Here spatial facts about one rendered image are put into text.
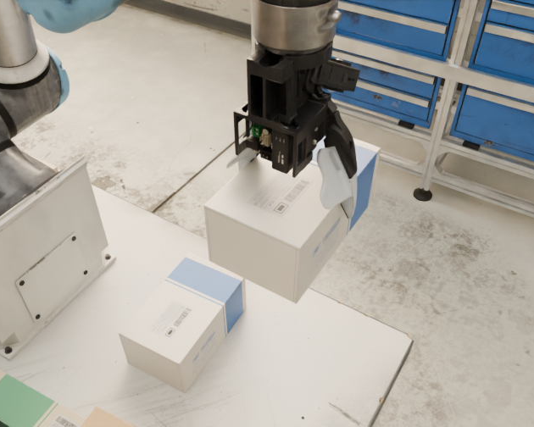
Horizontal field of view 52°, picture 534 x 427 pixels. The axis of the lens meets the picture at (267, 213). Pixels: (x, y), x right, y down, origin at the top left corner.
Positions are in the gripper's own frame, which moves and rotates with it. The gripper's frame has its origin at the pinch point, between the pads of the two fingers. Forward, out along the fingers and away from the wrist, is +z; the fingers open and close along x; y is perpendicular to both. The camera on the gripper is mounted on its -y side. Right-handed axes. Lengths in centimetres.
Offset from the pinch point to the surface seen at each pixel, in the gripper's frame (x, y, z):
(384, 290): -7, -83, 111
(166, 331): -17.8, 8.7, 31.7
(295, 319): -4.3, -10.2, 40.7
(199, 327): -13.8, 5.2, 31.7
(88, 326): -35, 11, 41
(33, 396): -29, 27, 35
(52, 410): -25, 27, 35
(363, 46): -48, -137, 51
